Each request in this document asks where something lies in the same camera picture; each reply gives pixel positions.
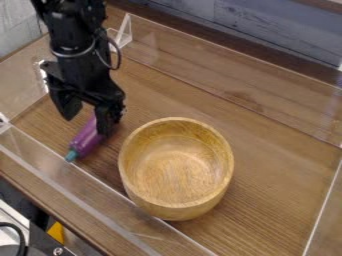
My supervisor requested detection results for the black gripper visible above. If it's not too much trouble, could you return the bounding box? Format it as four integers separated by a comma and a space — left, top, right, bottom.
40, 49, 126, 136

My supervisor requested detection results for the purple toy eggplant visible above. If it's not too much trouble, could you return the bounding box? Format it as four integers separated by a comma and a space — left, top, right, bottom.
66, 116, 105, 162

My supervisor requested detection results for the brown wooden bowl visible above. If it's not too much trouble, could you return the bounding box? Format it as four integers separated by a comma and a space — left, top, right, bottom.
118, 117, 234, 221

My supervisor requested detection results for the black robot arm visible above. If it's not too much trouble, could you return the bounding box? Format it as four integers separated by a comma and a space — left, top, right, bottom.
30, 0, 126, 136

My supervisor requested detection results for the yellow black base equipment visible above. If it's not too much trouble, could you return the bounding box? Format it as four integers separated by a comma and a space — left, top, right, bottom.
0, 199, 84, 256

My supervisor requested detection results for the clear acrylic corner bracket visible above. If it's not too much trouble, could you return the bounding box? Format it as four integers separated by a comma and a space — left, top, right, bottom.
107, 14, 133, 48

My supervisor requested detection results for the black cable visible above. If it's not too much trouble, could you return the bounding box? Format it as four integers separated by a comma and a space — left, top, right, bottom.
0, 221, 28, 256

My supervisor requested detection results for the clear acrylic tray wall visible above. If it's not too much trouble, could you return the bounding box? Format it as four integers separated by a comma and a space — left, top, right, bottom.
0, 16, 342, 256

